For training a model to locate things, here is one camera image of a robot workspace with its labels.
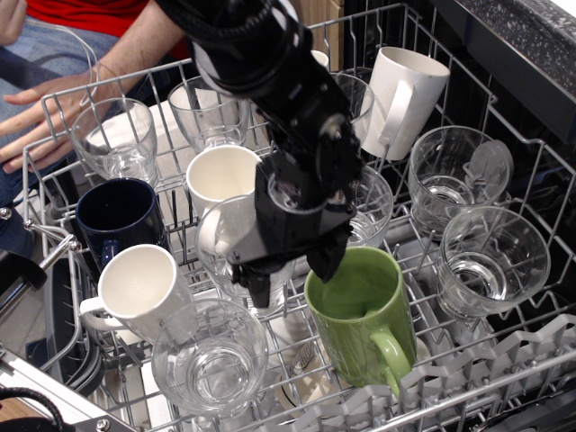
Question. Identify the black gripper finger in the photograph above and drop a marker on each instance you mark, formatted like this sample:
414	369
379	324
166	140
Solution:
326	256
265	285

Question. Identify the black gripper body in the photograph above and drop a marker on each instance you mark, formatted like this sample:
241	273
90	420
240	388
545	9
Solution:
302	192

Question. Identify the green ceramic mug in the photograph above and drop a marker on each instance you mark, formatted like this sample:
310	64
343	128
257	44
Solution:
363	318

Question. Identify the person's forearm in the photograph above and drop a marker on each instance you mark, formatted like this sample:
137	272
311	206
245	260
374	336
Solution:
142	46

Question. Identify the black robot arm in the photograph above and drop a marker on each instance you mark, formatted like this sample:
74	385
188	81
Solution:
260	51

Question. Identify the white mug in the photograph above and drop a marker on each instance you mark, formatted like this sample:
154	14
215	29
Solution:
321	62
406	87
138	290
220	173

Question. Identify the white mug front left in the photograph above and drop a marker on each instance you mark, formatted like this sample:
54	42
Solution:
138	290

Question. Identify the white mug back centre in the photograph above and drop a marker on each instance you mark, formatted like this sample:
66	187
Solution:
321	62

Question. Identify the white mug back right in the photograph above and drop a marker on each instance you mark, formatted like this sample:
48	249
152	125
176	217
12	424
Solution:
406	87

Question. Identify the dark blue ceramic mug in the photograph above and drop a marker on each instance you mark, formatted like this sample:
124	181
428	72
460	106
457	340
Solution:
119	214

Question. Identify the person's hand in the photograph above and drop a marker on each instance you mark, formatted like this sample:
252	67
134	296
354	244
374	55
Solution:
33	120

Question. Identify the clear glass centre front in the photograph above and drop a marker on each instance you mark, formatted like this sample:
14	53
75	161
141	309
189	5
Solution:
219	230

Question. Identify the clear glass front left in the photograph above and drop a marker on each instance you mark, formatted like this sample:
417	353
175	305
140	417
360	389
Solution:
210	357

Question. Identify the clear tall glass back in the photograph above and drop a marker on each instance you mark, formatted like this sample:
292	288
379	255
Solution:
361	102

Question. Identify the white plate lower rack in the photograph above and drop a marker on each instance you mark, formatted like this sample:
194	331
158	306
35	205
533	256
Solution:
306	383

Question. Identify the clear glass back left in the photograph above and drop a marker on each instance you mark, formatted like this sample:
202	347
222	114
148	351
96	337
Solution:
206	117

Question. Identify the clear glass right back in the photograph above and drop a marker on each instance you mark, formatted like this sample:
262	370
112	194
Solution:
453	169

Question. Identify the clear glass right front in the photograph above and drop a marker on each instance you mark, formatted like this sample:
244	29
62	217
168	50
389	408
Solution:
490	260

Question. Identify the clear glass far left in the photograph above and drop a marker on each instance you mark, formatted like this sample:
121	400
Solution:
117	138

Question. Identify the grey plastic tine holder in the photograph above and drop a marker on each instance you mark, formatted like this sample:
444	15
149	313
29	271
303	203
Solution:
522	367

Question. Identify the dark speckled countertop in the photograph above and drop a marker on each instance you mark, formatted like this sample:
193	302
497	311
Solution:
529	46

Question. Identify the grey wire dishwasher rack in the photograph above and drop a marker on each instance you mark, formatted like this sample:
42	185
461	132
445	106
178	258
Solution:
117	377

